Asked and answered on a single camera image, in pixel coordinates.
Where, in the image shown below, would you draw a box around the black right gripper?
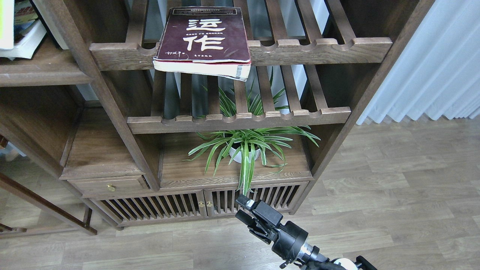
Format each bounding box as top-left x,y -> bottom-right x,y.
235,194 -> 319,267

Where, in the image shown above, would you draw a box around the maroon book white characters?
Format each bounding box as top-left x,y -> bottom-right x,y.
153,6 -> 251,82

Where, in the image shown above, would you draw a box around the yellow green cover book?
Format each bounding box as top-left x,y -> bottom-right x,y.
0,0 -> 14,50

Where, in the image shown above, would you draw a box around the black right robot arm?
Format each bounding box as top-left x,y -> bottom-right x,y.
235,194 -> 375,270

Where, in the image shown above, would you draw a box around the white plant pot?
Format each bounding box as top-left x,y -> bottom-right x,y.
228,146 -> 261,164

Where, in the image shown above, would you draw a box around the green spider plant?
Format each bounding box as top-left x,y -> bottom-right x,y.
183,71 -> 321,197

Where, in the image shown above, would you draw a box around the dark wooden bookshelf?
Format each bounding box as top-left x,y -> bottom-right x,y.
1,0 -> 434,229

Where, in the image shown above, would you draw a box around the brass drawer knob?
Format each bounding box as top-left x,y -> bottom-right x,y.
107,183 -> 116,192

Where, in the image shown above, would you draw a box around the white pleated curtain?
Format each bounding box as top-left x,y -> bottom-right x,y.
356,0 -> 480,125

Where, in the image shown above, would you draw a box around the dark wooden side frame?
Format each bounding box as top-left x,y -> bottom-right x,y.
0,173 -> 98,240

